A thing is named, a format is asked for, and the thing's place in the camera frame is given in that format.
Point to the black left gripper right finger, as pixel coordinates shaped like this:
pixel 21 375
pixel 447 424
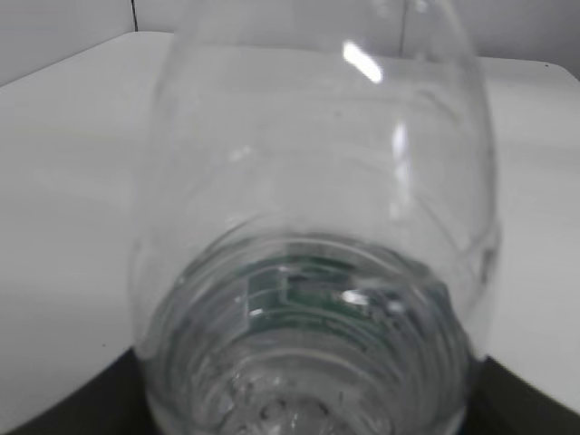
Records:
pixel 504 404

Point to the clear cestbon water bottle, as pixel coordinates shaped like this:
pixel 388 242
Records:
pixel 315 225

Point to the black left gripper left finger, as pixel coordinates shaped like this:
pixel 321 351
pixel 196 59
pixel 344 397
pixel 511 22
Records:
pixel 112 403

